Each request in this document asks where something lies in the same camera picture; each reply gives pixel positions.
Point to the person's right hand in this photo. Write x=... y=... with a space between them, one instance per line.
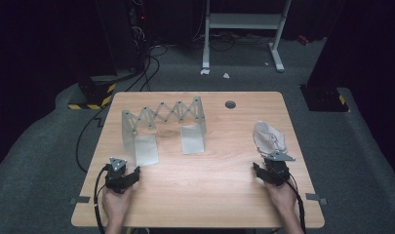
x=283 y=198

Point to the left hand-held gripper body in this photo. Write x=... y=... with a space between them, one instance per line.
x=116 y=180

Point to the small red object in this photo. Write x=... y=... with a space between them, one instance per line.
x=304 y=40

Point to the grey tape piece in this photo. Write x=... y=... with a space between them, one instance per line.
x=313 y=197
x=81 y=200

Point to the expandable grey metal bookend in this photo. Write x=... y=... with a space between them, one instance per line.
x=146 y=149

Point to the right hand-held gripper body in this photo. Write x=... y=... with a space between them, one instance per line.
x=279 y=170

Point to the black equipment rack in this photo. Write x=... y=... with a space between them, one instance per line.
x=120 y=32

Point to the person's left hand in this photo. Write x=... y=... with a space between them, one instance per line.
x=115 y=204

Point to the white metal stand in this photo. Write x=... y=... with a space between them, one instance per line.
x=244 y=21

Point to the black base with yellow stripes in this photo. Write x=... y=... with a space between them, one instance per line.
x=91 y=92
x=322 y=99

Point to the white cloth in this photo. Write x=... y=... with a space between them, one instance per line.
x=269 y=136

